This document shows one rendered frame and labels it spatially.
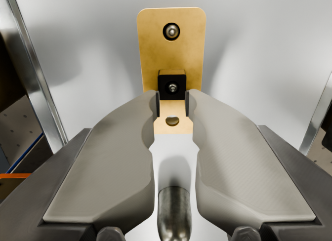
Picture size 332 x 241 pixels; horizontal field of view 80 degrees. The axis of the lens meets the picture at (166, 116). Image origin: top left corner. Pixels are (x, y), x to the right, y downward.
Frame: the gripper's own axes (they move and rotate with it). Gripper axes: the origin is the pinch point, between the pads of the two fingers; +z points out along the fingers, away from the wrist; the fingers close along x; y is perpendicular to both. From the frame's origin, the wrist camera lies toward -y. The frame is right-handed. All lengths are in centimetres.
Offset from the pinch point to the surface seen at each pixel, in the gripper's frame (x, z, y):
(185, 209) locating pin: 1.0, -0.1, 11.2
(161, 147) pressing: -1.0, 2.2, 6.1
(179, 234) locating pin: 0.4, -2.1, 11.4
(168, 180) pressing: -0.4, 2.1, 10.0
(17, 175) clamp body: -20.2, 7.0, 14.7
